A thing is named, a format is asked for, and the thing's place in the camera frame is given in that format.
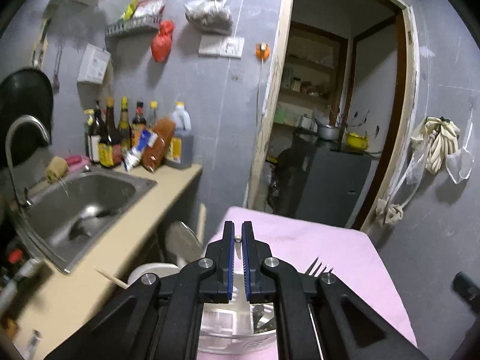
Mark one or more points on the grey white plastic bag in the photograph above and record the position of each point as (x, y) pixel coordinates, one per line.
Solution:
(210, 16)

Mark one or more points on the black ladle in sink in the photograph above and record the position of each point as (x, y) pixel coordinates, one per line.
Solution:
(79, 227)

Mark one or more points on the dark sauce bottle yellow label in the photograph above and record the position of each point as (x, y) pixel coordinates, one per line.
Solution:
(110, 142)

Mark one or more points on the large soy sauce jug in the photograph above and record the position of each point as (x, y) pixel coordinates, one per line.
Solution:
(181, 148)

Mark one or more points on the loofah sponge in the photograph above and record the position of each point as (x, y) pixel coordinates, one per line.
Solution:
(56, 169)

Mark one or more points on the orange brown spice bag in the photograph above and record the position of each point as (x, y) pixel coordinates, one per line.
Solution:
(154, 153)

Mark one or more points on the hanging striped cloth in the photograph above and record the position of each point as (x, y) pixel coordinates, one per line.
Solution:
(441, 135)

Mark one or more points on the blue white salt bag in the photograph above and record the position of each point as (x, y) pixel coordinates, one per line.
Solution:
(132, 157)

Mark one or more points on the white box on wall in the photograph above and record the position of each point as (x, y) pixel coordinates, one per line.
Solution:
(94, 64)

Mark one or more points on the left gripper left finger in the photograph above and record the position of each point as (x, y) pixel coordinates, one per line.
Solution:
(216, 285)

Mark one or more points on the black wok pan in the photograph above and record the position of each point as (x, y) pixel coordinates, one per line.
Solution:
(27, 91)

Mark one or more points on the red plastic bag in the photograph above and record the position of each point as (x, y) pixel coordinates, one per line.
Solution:
(162, 42)

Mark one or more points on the pink floral table cloth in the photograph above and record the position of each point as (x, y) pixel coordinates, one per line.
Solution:
(314, 247)

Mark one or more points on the silver metal fork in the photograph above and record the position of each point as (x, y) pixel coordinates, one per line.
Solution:
(318, 267)

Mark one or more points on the dark wine bottle white label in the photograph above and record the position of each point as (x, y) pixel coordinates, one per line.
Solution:
(95, 129)

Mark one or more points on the white wall socket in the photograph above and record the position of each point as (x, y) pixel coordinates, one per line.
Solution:
(221, 46)

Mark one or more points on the yellow pot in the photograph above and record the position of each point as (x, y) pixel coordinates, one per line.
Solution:
(356, 141)

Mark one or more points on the metal cooking pot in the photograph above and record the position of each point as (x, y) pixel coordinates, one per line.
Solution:
(327, 132)

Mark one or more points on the dark grey cabinet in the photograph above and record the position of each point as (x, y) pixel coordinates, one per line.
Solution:
(319, 181)

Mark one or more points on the white plastic utensil basket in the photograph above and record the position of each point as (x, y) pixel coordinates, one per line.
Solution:
(230, 329)

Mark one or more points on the chrome kitchen faucet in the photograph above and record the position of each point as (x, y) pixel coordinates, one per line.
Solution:
(22, 146)

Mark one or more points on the grey wall shelf rack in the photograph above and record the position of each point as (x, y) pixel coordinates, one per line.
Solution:
(135, 25)

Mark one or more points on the orange wall hook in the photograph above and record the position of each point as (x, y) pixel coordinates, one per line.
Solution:
(262, 51)

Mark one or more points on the knotted white rag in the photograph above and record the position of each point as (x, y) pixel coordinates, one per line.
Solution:
(387, 214)

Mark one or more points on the stainless steel sink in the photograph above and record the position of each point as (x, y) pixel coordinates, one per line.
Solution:
(44, 225)

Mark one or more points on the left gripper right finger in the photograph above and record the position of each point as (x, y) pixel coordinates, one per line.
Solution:
(259, 288)

